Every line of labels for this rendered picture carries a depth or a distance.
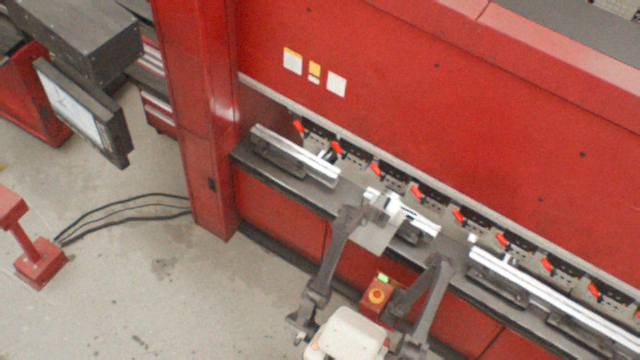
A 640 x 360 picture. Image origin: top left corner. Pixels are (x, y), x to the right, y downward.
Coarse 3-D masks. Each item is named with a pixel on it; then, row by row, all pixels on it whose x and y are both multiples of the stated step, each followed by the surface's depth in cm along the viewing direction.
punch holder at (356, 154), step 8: (344, 144) 304; (352, 144) 300; (344, 152) 308; (352, 152) 305; (360, 152) 301; (368, 152) 298; (344, 160) 313; (352, 160) 309; (360, 160) 306; (368, 160) 305; (360, 168) 310
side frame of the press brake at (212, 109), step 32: (160, 0) 264; (192, 0) 251; (224, 0) 268; (160, 32) 281; (192, 32) 268; (224, 32) 281; (192, 64) 285; (224, 64) 295; (192, 96) 306; (224, 96) 311; (256, 96) 343; (192, 128) 329; (224, 128) 329; (288, 128) 411; (192, 160) 356; (224, 160) 349; (192, 192) 388; (224, 192) 371; (224, 224) 397
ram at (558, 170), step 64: (256, 0) 265; (320, 0) 245; (256, 64) 297; (320, 64) 272; (384, 64) 250; (448, 64) 232; (384, 128) 279; (448, 128) 256; (512, 128) 237; (576, 128) 221; (448, 192) 286; (512, 192) 263; (576, 192) 243; (576, 256) 269
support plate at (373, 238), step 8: (400, 216) 321; (368, 224) 317; (392, 224) 318; (400, 224) 319; (360, 232) 315; (368, 232) 315; (376, 232) 315; (384, 232) 316; (392, 232) 316; (352, 240) 313; (360, 240) 313; (368, 240) 313; (376, 240) 313; (384, 240) 313; (368, 248) 311; (376, 248) 311; (384, 248) 312
